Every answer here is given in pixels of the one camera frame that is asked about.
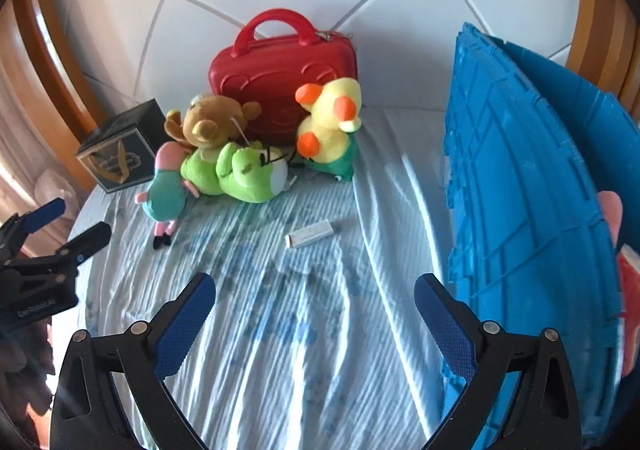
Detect wooden door frame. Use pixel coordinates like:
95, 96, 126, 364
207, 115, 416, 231
1, 0, 107, 191

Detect small white medicine box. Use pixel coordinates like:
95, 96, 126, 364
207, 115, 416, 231
284, 219, 334, 249

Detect black gift bag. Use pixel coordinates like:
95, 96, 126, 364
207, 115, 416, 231
76, 99, 169, 193

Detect light blue patterned bedsheet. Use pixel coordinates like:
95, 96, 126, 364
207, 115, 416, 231
52, 108, 452, 449

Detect red bear suitcase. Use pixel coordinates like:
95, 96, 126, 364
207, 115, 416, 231
208, 8, 358, 146

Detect green frog plush toy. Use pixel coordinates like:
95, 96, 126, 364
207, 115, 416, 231
180, 141, 288, 204

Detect pink pig plush toy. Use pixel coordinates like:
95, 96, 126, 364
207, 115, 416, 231
134, 141, 200, 251

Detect yellow duck plush toy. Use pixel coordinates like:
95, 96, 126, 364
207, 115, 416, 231
295, 78, 362, 181

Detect person's left hand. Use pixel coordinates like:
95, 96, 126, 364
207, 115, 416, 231
1, 319, 55, 448

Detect blue plastic crate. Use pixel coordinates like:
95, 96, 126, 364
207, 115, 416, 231
444, 24, 639, 447

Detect white curtain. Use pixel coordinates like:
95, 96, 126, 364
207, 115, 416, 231
1, 80, 81, 256

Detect brown bear plush toy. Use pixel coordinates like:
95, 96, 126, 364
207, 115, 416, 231
164, 94, 262, 149

